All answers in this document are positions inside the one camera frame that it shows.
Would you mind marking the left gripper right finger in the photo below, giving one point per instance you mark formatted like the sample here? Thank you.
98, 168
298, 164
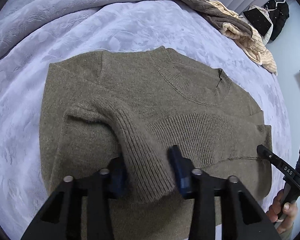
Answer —
242, 217

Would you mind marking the olive brown knit sweater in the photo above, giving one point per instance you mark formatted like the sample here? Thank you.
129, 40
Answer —
100, 105

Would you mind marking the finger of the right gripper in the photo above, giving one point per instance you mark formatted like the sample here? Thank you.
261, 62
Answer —
265, 153

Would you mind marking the black hanging garment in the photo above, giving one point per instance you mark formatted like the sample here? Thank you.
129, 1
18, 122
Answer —
279, 13

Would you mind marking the person's right hand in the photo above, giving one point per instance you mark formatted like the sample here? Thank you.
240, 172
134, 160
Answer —
288, 209

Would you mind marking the lavender fleece blanket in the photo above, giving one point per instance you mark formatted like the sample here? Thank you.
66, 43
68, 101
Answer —
37, 33

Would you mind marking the dark brown crumpled garment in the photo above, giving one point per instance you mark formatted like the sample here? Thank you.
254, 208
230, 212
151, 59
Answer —
217, 15

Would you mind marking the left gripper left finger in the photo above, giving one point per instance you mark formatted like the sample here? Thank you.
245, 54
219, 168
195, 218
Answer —
81, 205

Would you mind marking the cream striped garment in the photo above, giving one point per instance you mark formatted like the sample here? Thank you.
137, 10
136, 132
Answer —
251, 44

